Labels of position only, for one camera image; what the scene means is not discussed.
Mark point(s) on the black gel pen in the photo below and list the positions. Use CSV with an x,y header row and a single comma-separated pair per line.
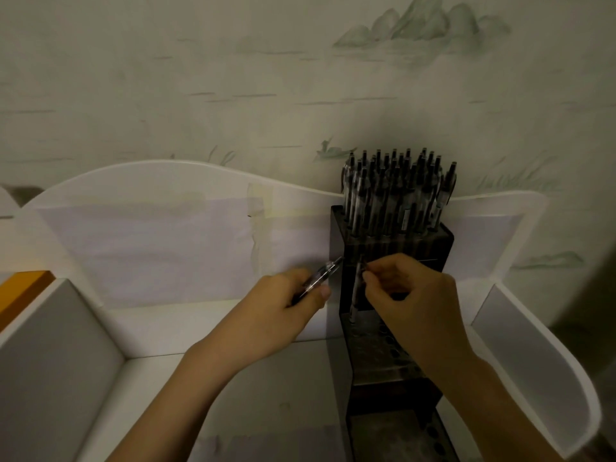
x,y
356,293

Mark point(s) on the person's right hand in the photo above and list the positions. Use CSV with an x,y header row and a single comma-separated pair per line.
x,y
423,312

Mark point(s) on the person's right forearm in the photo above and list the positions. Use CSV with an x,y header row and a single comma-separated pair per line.
x,y
491,418

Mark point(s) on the row of black pens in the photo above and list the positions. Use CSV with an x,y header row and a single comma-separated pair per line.
x,y
394,187

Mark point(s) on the white curved-back shelf unit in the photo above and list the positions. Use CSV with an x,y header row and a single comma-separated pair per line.
x,y
289,394

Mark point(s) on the black tiered pen holder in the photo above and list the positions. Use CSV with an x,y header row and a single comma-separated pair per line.
x,y
370,356

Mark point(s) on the bunch of black pens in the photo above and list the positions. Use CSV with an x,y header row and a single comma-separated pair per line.
x,y
320,276

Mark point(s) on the person's left hand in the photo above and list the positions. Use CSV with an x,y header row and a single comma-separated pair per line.
x,y
264,322

